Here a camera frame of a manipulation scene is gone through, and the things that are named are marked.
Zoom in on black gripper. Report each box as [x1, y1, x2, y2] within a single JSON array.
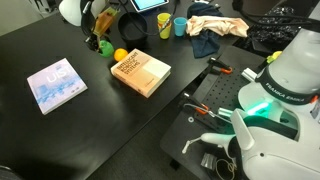
[[85, 19, 103, 53]]

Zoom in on green ball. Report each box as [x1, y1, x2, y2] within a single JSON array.
[[99, 39, 115, 58]]

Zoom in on orange ball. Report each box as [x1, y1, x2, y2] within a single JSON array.
[[113, 47, 129, 63]]

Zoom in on orange hardcover book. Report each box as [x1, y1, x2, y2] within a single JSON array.
[[110, 48, 172, 99]]

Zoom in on blue white UIST book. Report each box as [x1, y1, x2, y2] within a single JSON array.
[[26, 57, 89, 116]]

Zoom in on white tablet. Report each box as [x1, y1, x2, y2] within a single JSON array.
[[129, 0, 170, 13]]

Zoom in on orange plastic cup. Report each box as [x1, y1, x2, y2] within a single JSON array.
[[157, 21, 172, 29]]

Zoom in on yellow-green plastic cup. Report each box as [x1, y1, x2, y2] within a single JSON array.
[[157, 23, 172, 40], [157, 12, 173, 26]]

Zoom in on blue plastic cup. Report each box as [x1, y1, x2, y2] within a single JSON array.
[[173, 16, 188, 37]]

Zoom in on dark blue cloth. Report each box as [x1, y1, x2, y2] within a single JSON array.
[[186, 2, 225, 59]]

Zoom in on pink cloth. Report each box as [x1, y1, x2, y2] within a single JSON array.
[[185, 15, 250, 38]]

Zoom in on black perforated breadboard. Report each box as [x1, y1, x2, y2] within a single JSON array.
[[159, 44, 268, 180]]

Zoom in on silver metal cylinder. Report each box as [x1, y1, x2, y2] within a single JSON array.
[[218, 107, 234, 118]]

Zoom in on aluminium extrusion bar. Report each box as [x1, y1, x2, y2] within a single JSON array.
[[241, 67, 259, 83]]

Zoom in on silver foil packet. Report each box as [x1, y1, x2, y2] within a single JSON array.
[[200, 152, 216, 171]]

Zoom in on tan rubber band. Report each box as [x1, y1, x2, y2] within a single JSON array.
[[214, 158, 238, 180]]

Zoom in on small yellow green object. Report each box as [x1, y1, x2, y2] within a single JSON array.
[[266, 50, 283, 64]]

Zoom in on black patterned fabric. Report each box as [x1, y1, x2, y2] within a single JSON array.
[[248, 5, 311, 54]]

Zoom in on black clamp orange handle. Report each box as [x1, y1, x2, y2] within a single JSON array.
[[181, 92, 218, 118], [199, 57, 234, 79]]

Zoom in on thin grey wire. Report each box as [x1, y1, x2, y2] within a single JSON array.
[[183, 103, 234, 125]]

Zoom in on white plastic handle tool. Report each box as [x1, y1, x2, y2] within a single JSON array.
[[181, 132, 234, 155]]

